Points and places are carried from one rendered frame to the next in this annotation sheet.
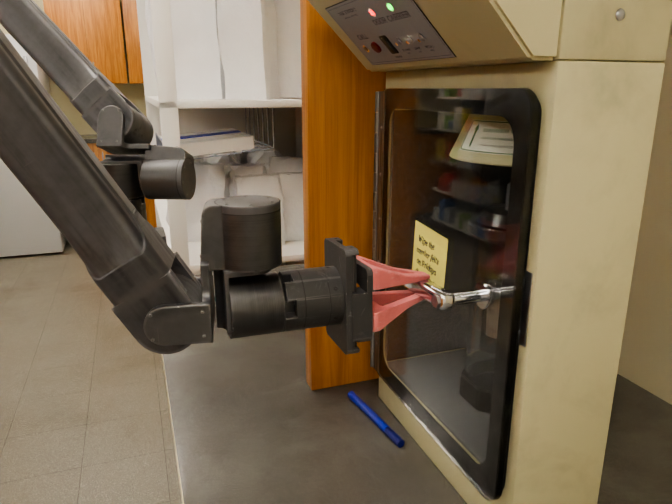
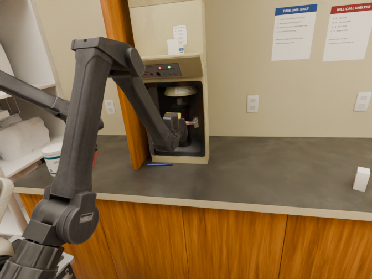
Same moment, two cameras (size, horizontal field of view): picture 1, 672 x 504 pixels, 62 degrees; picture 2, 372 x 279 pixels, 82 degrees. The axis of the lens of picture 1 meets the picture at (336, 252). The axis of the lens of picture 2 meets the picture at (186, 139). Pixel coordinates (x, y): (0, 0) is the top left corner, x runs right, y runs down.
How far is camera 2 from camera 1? 76 cm
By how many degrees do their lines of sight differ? 54
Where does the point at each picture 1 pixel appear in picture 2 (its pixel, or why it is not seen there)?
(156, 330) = (174, 146)
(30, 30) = (13, 83)
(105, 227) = (164, 128)
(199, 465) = (147, 192)
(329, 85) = not seen: hidden behind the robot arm
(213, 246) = (172, 125)
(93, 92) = (60, 102)
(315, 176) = (128, 110)
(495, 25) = (199, 71)
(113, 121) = not seen: hidden behind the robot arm
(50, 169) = (157, 118)
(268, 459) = (156, 182)
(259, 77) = not seen: outside the picture
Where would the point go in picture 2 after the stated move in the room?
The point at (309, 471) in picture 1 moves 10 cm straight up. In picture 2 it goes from (166, 177) to (164, 160)
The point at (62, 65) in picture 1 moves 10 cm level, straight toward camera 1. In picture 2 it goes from (38, 95) to (65, 94)
